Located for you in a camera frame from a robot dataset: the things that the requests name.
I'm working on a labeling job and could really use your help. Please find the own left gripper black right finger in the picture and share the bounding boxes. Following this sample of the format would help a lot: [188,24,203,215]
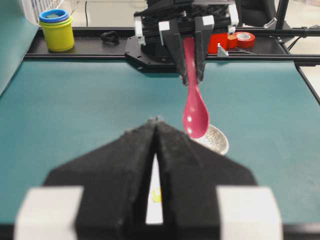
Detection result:
[155,122,284,240]

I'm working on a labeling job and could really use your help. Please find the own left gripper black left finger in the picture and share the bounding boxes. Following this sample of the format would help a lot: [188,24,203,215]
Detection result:
[14,120,157,240]

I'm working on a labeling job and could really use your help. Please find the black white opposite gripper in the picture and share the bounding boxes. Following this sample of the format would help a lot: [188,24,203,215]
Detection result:
[133,0,239,85]

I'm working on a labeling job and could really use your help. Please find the yellow hexagonal prism block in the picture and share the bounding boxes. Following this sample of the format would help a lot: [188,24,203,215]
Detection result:
[151,187,162,203]

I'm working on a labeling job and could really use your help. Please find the pink plastic spoon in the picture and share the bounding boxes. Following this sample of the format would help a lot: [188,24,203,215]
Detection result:
[182,37,210,139]

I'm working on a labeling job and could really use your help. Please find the red plastic block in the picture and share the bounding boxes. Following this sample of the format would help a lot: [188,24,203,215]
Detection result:
[208,33,238,54]

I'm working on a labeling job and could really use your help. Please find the white crackle pattern bowl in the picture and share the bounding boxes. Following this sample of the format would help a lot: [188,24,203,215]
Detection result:
[191,124,230,156]

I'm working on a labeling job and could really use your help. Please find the small orange cube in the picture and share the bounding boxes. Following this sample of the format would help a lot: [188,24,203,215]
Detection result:
[227,34,238,41]

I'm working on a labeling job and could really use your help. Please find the white plate under gripper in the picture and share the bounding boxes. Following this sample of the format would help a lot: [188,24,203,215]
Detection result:
[145,154,163,225]

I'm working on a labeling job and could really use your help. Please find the red tape roll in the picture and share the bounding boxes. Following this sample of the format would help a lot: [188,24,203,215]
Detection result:
[234,32,256,49]

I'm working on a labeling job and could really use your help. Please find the black office chair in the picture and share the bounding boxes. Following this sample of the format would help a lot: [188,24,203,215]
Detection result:
[235,0,277,27]

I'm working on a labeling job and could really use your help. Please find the yellow green stacked cups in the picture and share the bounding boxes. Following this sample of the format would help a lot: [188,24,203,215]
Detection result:
[39,16,75,52]

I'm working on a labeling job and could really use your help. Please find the silver corner bracket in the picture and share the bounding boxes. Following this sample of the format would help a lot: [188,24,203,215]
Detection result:
[217,43,229,58]

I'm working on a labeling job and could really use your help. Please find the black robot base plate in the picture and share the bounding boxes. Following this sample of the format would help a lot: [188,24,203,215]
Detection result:
[124,36,178,74]

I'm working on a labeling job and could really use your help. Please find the black cable clip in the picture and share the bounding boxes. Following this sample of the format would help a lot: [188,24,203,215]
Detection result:
[100,30,120,45]

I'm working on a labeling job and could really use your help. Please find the black aluminium frame rail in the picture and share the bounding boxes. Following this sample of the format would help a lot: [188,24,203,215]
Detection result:
[24,27,320,67]

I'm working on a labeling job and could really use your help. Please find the blue ring cup top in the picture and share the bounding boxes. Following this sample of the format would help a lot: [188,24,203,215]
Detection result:
[39,8,70,24]

